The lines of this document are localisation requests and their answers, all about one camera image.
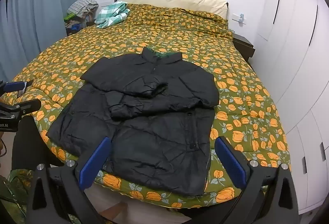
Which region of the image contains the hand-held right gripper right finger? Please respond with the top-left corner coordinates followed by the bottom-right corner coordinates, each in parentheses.
top-left (214, 136), bottom-right (300, 224)

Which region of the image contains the green orange floral bedspread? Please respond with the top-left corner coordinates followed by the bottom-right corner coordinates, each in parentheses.
top-left (4, 3), bottom-right (292, 208)

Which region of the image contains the black puffer jacket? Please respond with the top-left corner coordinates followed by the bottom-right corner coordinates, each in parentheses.
top-left (46, 46), bottom-right (220, 197)

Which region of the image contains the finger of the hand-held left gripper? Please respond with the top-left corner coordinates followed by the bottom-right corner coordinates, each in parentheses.
top-left (0, 80), bottom-right (33, 94)
top-left (0, 99), bottom-right (42, 118)

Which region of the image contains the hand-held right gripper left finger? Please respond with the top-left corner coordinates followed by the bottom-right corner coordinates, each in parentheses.
top-left (27, 136), bottom-right (112, 224)

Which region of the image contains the blue grey curtain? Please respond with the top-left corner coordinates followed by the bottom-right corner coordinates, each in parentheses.
top-left (0, 0), bottom-right (88, 83)

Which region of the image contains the white wardrobe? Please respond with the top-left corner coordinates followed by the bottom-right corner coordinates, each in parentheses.
top-left (253, 0), bottom-right (329, 214)

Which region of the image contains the green white plaid cloth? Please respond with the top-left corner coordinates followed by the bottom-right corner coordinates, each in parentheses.
top-left (95, 1), bottom-right (130, 28)

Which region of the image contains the dark wooden nightstand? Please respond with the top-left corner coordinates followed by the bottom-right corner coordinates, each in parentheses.
top-left (233, 34), bottom-right (255, 62)

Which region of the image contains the beige bed base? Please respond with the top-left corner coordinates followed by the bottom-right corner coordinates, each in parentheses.
top-left (86, 183), bottom-right (206, 224)

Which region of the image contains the pile of clothes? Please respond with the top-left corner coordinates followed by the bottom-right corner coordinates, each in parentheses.
top-left (64, 0), bottom-right (99, 36)

